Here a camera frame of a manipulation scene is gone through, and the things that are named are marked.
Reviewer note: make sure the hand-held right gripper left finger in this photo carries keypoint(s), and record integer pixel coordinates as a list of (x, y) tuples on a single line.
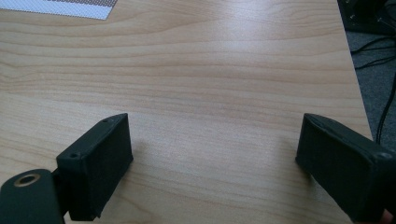
[(93, 168)]

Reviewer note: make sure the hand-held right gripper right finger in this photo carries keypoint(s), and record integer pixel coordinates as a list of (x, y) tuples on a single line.
[(345, 174)]

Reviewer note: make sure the white grey dotted mat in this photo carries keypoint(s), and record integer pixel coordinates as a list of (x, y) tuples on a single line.
[(67, 7)]

